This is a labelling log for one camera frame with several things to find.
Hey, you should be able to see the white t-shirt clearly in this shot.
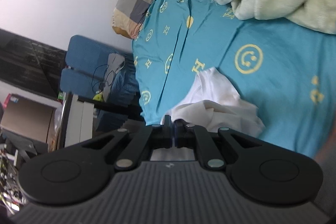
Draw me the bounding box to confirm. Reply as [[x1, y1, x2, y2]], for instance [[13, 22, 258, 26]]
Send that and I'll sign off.
[[164, 67, 265, 138]]

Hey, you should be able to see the white desk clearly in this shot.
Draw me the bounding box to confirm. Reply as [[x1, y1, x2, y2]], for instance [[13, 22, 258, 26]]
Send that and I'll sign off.
[[51, 92, 95, 151]]

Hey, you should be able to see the brown cardboard box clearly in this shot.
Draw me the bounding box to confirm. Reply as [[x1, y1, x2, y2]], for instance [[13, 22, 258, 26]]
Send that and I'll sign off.
[[1, 94, 56, 144]]

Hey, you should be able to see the yellow-green small object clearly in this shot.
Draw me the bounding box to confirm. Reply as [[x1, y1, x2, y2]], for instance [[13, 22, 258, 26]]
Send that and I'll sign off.
[[93, 92, 104, 102]]

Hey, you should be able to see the teal smiley bed sheet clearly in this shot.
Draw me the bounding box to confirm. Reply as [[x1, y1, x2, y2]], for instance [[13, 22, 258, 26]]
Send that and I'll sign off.
[[133, 0, 335, 157]]

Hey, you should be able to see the blue covered chair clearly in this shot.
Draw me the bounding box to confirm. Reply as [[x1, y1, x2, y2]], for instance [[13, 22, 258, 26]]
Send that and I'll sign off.
[[59, 35, 144, 131]]

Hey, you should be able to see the dark window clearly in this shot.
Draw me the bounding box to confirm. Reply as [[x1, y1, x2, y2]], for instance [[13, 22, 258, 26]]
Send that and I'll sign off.
[[1, 30, 66, 100]]

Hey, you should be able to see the grey cloth on chair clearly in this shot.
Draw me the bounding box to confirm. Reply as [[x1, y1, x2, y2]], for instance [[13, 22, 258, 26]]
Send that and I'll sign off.
[[102, 53, 125, 102]]

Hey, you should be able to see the black cable on chair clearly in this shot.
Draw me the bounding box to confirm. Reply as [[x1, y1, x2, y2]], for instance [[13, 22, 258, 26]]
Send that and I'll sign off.
[[92, 62, 125, 90]]

